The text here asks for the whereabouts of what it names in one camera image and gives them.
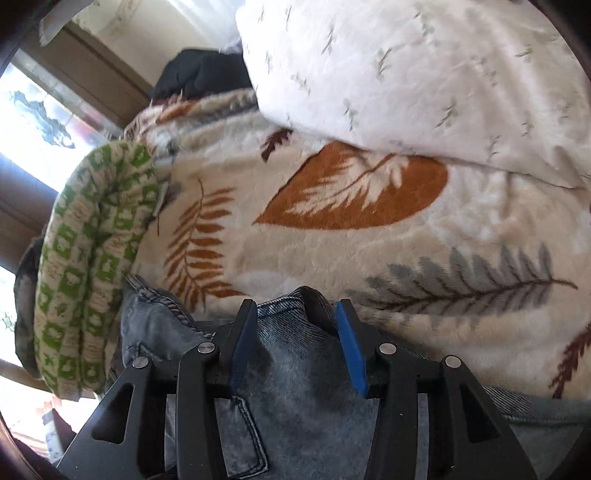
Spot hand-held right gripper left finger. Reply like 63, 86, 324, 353
58, 299, 259, 480

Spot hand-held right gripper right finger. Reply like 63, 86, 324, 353
335, 299, 539, 480

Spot grey-blue denim pants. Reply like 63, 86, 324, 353
121, 274, 591, 480

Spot cream leaf-print fleece blanket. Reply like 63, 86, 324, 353
122, 88, 591, 402

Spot green and cream patterned cloth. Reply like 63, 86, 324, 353
33, 141, 169, 400

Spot black cloth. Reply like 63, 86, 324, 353
151, 48, 252, 100

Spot white floral pillow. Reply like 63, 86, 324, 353
235, 0, 591, 190

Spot wooden window frame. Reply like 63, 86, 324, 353
28, 23, 153, 132

